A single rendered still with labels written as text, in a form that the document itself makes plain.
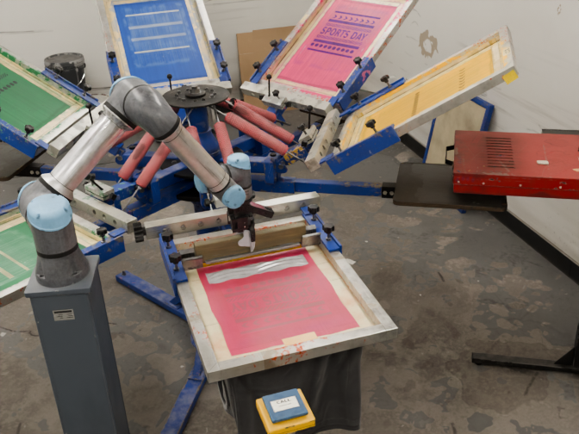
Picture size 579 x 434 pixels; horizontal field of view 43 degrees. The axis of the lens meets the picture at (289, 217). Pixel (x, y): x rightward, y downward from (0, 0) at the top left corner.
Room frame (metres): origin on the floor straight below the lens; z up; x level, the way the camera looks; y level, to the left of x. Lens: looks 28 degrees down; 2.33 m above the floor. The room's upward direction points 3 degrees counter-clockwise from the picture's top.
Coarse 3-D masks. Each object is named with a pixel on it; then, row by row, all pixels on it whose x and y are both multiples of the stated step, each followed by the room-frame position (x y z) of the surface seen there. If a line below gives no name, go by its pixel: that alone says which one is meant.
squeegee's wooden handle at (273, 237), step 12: (276, 228) 2.29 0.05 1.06; (288, 228) 2.29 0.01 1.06; (300, 228) 2.30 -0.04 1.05; (216, 240) 2.22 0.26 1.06; (228, 240) 2.22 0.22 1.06; (264, 240) 2.26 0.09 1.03; (276, 240) 2.27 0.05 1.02; (288, 240) 2.28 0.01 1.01; (300, 240) 2.30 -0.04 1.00; (204, 252) 2.20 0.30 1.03; (216, 252) 2.21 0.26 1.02; (228, 252) 2.22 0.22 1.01; (240, 252) 2.23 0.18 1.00
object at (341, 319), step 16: (272, 256) 2.27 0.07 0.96; (288, 256) 2.27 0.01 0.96; (304, 256) 2.26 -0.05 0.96; (272, 272) 2.16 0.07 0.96; (288, 272) 2.16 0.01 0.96; (320, 272) 2.15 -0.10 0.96; (320, 288) 2.05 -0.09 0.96; (336, 304) 1.95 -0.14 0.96; (320, 320) 1.87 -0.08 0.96; (336, 320) 1.86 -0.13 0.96; (352, 320) 1.86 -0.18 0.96
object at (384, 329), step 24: (192, 240) 2.35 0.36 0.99; (336, 264) 2.15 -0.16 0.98; (360, 288) 1.98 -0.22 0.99; (192, 312) 1.90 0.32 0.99; (384, 312) 1.85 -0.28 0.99; (192, 336) 1.82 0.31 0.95; (336, 336) 1.74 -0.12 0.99; (360, 336) 1.73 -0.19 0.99; (384, 336) 1.76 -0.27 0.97; (216, 360) 1.65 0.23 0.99; (240, 360) 1.65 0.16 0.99; (264, 360) 1.65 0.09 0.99; (288, 360) 1.67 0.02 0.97
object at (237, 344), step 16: (208, 272) 2.18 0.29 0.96; (208, 288) 2.08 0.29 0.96; (224, 304) 1.98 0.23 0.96; (224, 320) 1.89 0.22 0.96; (224, 336) 1.81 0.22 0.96; (240, 336) 1.81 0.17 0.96; (256, 336) 1.80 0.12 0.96; (272, 336) 1.80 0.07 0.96; (288, 336) 1.80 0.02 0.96; (240, 352) 1.73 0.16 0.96
